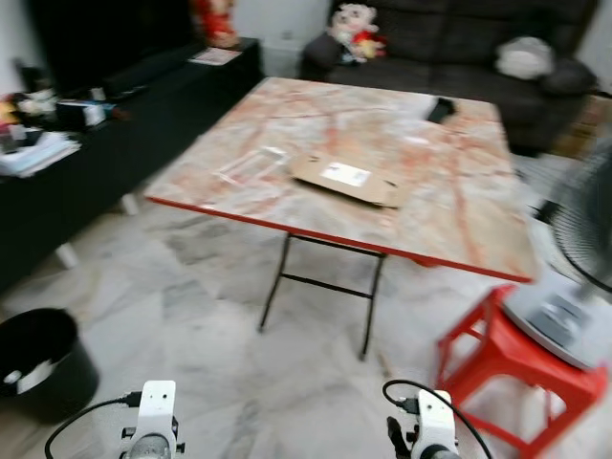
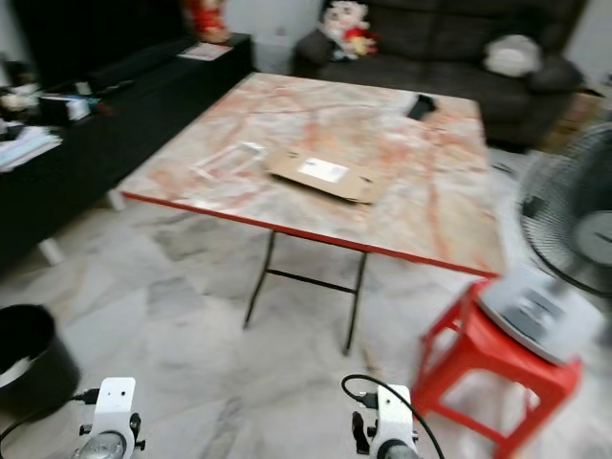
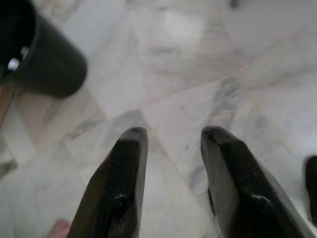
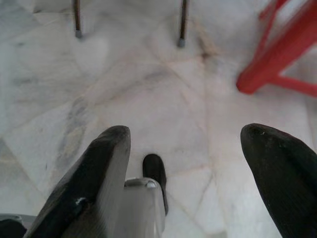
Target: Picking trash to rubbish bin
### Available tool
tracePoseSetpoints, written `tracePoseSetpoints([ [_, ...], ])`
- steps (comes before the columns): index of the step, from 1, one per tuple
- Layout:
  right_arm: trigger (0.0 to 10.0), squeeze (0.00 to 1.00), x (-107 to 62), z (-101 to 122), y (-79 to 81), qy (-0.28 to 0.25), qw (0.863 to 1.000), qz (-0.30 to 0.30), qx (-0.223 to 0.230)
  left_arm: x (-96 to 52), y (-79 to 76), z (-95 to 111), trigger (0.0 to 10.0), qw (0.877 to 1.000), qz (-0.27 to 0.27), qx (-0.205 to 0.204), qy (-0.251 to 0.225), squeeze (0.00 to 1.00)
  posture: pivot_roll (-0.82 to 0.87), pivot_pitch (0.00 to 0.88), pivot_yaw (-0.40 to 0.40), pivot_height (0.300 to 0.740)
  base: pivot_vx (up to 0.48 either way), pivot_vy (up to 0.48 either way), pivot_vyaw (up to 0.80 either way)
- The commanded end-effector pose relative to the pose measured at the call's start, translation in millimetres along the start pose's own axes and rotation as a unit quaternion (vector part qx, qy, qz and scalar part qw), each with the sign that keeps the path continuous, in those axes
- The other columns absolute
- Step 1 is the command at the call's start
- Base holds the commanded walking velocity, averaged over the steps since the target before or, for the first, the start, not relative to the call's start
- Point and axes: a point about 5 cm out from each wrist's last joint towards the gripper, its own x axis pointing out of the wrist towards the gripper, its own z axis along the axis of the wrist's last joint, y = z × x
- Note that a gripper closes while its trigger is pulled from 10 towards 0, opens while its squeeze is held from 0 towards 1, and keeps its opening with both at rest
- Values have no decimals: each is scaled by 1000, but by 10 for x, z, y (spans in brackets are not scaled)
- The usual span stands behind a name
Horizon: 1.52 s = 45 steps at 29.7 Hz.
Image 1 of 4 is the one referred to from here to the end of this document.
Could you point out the black rubbish bin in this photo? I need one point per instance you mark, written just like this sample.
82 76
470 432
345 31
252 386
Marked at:
57 378

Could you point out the red plastic stool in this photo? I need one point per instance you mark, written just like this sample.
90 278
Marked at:
507 363

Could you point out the grey standing electric fan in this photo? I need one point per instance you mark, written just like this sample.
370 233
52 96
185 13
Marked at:
559 316

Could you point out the marble top folding table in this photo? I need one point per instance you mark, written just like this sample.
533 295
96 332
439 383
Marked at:
421 191

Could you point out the brown cardboard mailer envelope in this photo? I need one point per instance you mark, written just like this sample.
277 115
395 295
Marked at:
368 186

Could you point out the clear plastic packaging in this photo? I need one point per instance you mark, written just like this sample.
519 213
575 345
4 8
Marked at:
251 167

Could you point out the small black phone stand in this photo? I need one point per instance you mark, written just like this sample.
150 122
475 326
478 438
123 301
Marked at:
441 109

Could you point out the black low tv cabinet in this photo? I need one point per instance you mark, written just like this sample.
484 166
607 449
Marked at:
143 143

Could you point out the grey round plush toy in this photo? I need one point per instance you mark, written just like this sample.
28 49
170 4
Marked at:
524 57

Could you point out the dark grey fabric sofa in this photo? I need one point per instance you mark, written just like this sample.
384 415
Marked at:
449 33

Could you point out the cartoon boy plush doll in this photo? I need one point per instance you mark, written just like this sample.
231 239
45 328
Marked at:
356 29

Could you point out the red white booklet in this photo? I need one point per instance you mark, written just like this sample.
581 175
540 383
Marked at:
214 56

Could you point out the red gold figurine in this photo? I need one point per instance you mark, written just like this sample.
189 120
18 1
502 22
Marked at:
215 21

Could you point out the white paper stack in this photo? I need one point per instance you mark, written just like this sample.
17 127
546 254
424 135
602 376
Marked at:
33 153

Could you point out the black television screen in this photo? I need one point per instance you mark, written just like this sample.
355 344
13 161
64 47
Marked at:
105 43

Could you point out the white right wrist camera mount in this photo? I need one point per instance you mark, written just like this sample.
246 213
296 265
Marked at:
435 416

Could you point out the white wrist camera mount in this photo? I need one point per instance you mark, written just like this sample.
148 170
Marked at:
435 416
156 406

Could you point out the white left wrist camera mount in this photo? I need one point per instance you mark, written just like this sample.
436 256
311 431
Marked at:
156 406

